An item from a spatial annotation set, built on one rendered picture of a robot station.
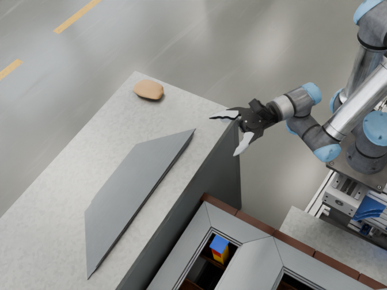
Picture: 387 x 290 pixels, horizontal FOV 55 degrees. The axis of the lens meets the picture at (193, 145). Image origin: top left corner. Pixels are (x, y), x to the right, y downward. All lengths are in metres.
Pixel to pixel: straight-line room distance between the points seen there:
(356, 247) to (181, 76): 2.14
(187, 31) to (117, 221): 2.64
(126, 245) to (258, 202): 1.35
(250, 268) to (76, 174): 0.83
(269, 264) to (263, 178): 1.21
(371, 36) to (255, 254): 0.92
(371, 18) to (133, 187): 1.02
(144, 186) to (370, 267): 1.03
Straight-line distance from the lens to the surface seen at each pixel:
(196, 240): 1.63
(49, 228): 1.62
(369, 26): 1.23
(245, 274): 1.58
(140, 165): 1.58
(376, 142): 1.45
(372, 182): 1.59
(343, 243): 1.85
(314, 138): 1.24
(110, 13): 4.30
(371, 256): 1.86
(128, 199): 1.51
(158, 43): 3.75
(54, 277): 1.53
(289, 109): 1.19
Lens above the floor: 2.38
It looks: 55 degrees down
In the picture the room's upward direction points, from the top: 13 degrees counter-clockwise
